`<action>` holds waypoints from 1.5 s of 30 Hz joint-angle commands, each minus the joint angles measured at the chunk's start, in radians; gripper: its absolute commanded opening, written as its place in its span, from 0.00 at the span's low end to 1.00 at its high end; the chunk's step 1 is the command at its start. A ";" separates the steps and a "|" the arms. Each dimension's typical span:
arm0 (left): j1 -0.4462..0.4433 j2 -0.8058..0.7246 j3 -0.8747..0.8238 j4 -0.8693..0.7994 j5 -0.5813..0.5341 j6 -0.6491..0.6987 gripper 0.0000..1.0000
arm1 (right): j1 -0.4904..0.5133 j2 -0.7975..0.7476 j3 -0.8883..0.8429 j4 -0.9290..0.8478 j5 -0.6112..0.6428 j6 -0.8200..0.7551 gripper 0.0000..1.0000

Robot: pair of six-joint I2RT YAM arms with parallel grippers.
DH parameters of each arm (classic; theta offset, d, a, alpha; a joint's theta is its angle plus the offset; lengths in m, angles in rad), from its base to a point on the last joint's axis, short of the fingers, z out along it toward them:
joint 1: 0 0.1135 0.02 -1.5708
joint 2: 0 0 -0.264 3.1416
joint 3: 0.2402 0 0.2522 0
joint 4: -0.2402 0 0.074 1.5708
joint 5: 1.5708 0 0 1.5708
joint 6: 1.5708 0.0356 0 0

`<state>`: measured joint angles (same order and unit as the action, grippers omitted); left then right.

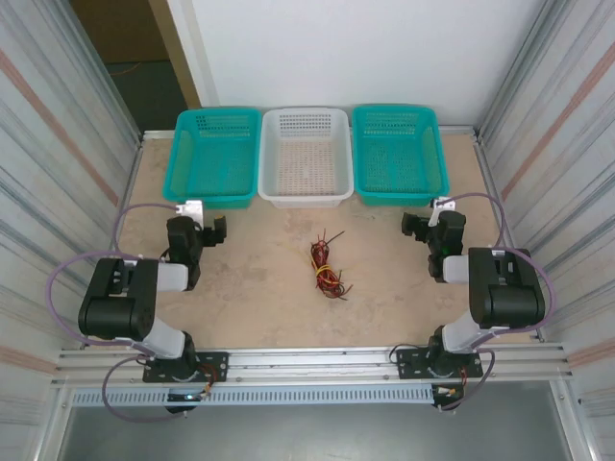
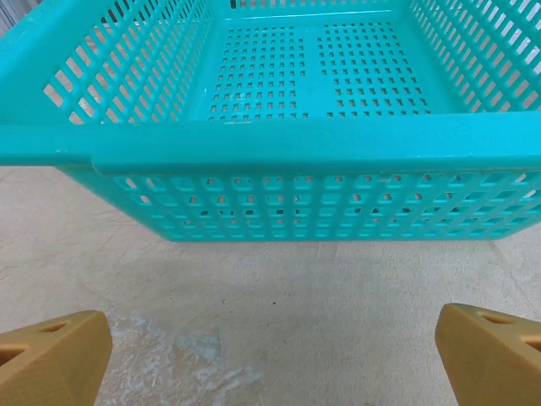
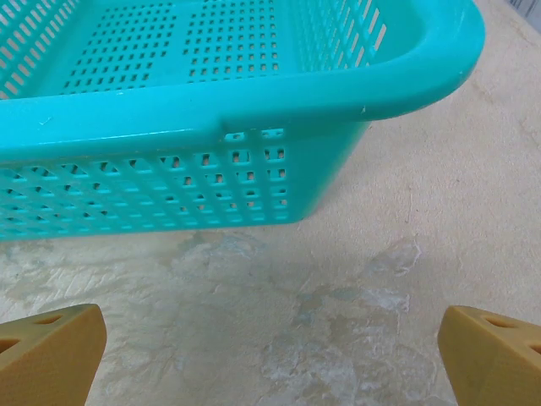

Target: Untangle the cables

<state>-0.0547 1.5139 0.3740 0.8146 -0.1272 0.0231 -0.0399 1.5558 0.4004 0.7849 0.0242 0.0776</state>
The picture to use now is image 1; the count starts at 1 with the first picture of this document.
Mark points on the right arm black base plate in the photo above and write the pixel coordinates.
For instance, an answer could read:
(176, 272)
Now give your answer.
(408, 360)

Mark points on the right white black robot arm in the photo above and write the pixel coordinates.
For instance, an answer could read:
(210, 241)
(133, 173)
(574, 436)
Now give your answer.
(509, 288)

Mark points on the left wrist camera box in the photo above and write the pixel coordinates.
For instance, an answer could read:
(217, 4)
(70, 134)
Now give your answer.
(189, 210)

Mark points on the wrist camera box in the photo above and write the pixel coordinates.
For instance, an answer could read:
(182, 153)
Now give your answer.
(189, 210)
(444, 202)

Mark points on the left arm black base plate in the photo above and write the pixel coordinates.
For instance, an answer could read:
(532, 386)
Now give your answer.
(214, 362)

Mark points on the aluminium mounting rail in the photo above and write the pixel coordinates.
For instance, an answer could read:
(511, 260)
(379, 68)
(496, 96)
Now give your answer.
(312, 362)

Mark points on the brown wooden door frame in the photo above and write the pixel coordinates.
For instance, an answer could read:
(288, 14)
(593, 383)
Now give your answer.
(174, 48)

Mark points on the teal plastic basket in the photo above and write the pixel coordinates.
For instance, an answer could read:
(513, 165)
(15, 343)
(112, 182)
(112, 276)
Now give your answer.
(211, 158)
(399, 153)

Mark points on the white plastic basket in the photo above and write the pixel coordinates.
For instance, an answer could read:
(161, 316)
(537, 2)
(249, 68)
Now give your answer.
(305, 158)

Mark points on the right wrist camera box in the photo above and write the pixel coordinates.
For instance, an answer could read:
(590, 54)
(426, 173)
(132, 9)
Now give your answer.
(444, 202)

